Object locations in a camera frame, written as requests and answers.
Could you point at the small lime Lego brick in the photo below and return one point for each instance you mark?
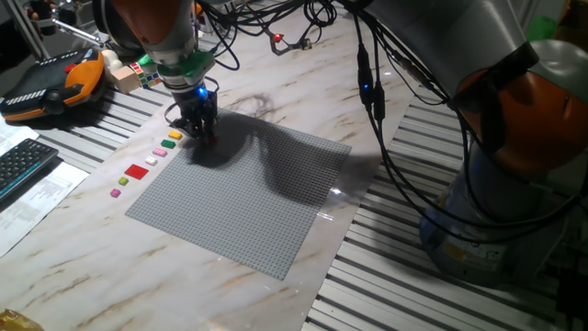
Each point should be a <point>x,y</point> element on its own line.
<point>123,181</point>

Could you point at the red Lego brick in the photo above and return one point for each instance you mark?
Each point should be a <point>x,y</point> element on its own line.
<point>211,140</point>

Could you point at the small dangling sensor board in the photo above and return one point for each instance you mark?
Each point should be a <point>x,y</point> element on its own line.
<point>278,37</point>

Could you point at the marble pattern table mat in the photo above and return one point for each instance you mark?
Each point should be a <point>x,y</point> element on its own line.
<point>115,276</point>

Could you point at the white printed booklet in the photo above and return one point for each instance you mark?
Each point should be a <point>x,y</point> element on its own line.
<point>14,135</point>

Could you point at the yellow Lego brick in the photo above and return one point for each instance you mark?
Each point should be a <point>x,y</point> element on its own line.
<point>175,135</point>

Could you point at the black orange teach pendant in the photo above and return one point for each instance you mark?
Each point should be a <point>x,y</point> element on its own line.
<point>46,83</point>

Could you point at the black keyboard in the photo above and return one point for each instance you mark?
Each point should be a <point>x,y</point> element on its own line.
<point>23,163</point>

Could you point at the green cloth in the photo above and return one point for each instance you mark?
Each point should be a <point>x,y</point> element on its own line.
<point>539,27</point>

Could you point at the small magenta Lego brick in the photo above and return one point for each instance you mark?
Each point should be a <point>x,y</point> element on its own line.
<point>115,193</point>

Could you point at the brown cardboard box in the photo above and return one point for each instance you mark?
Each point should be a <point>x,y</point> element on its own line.
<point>574,18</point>

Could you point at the large black round spool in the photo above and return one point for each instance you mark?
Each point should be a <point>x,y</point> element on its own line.
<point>103,23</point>

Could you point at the white Lego brick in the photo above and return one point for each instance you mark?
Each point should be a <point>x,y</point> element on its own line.
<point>151,161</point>

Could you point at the grey Lego baseplate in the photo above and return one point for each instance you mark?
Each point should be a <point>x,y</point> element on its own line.
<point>239,207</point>

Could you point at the Rubik's cube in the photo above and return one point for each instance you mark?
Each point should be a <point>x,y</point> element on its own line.
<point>148,80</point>

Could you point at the gold foil bag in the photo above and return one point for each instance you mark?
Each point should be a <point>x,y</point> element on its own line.
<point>16,322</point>

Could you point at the wooden cube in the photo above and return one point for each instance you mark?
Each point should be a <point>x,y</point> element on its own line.
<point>125,79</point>

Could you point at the white rounded figurine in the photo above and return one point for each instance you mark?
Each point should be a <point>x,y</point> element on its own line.
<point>110,57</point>

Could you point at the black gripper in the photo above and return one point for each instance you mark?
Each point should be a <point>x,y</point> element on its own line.
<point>197,106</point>

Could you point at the green Lego brick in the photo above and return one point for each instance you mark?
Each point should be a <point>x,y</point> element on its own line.
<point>168,144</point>

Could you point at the pink Lego brick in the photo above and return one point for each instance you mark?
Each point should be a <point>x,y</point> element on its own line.
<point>160,152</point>

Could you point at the red flat Lego plate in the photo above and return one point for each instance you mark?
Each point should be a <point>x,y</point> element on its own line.
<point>136,171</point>

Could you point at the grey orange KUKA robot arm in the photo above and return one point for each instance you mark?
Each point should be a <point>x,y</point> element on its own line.
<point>459,32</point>

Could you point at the grey metal tripod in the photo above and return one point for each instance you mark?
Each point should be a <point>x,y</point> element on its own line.
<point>28,30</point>

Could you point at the white printed paper sheet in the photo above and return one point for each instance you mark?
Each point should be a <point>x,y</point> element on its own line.
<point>37,202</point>

